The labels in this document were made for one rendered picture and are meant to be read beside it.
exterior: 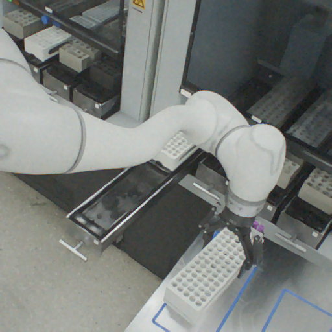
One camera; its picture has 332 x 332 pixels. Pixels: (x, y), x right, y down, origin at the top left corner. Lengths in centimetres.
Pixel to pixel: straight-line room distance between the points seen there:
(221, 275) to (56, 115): 71
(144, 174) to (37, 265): 91
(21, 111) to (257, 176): 53
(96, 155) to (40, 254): 164
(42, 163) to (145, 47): 104
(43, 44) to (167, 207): 77
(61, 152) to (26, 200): 188
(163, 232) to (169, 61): 68
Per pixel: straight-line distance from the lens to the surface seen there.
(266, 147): 102
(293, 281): 142
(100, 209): 147
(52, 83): 197
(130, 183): 155
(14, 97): 70
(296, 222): 158
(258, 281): 138
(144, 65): 173
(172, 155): 157
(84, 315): 220
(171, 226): 193
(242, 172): 105
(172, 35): 161
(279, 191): 160
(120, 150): 79
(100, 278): 229
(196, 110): 109
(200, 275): 127
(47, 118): 70
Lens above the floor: 191
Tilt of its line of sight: 44 degrees down
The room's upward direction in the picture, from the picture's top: 10 degrees clockwise
